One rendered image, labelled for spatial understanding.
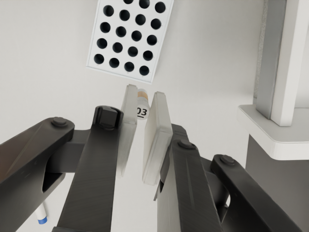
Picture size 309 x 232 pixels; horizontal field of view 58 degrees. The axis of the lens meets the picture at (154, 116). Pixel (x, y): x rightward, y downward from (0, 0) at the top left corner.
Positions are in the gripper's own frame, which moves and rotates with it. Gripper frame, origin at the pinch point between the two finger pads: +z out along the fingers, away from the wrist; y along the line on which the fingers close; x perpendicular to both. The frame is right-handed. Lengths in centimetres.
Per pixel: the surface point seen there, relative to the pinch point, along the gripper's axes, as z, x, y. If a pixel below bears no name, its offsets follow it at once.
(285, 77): 10.0, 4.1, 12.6
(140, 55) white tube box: 19.6, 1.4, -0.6
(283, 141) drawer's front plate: 6.6, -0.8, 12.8
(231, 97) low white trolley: 23.1, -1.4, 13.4
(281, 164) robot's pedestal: 60, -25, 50
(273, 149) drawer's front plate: 6.7, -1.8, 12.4
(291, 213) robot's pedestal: 45, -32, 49
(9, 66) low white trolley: 23.2, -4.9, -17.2
